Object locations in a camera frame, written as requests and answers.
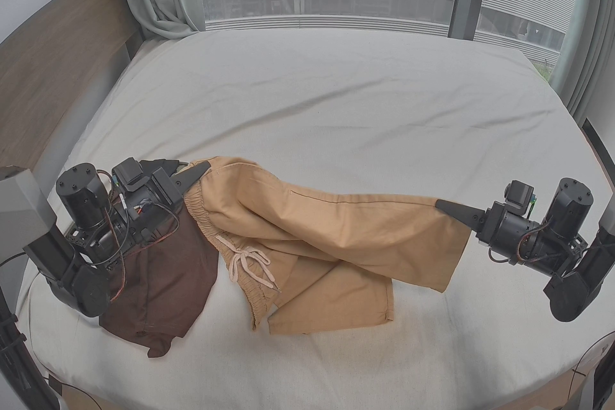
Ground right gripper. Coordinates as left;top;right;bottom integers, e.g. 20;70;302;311
435;199;534;255

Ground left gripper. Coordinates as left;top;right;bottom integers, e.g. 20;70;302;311
122;160;211;240

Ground tan shorts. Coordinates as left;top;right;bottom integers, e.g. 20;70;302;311
183;156;472;336

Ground bed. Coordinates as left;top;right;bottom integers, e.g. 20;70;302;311
0;0;615;410

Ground black garment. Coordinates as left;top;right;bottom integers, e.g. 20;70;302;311
143;157;181;171

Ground brown garment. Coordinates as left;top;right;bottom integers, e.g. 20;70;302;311
98;206;219;359

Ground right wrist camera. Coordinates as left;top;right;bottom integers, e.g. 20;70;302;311
504;180;536;216

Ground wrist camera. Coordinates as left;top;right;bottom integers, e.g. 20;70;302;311
111;158;146;193
504;180;536;216

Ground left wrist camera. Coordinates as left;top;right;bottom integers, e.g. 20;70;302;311
111;158;146;193

